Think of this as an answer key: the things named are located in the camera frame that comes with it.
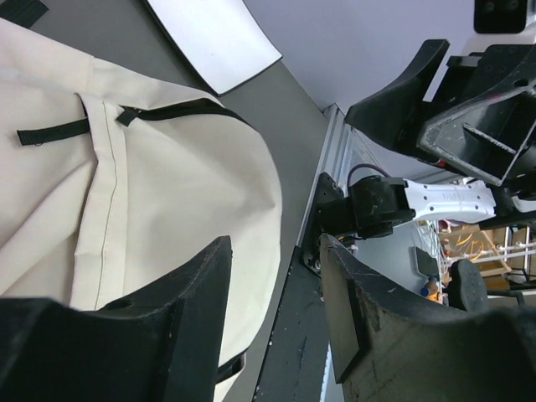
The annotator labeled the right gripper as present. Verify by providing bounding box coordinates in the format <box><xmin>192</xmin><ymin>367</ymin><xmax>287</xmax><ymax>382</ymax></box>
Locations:
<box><xmin>345</xmin><ymin>39</ymin><xmax>535</xmax><ymax>187</ymax></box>

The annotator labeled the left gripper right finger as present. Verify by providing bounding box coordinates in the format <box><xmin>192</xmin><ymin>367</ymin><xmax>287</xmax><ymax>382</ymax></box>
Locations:
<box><xmin>320</xmin><ymin>234</ymin><xmax>535</xmax><ymax>401</ymax></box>

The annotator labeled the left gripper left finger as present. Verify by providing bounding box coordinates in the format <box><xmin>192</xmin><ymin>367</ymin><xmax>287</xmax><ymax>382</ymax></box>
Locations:
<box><xmin>1</xmin><ymin>236</ymin><xmax>232</xmax><ymax>401</ymax></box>

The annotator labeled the cream canvas backpack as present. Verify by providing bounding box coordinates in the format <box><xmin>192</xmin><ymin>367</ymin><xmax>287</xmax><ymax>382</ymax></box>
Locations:
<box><xmin>1</xmin><ymin>19</ymin><xmax>282</xmax><ymax>401</ymax></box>

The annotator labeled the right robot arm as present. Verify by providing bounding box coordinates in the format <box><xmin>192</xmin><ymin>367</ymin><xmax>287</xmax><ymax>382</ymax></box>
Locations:
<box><xmin>311</xmin><ymin>39</ymin><xmax>535</xmax><ymax>240</ymax></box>

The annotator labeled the white square board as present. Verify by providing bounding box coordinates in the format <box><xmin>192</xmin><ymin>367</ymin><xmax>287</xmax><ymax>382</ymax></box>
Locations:
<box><xmin>146</xmin><ymin>0</ymin><xmax>282</xmax><ymax>95</ymax></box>

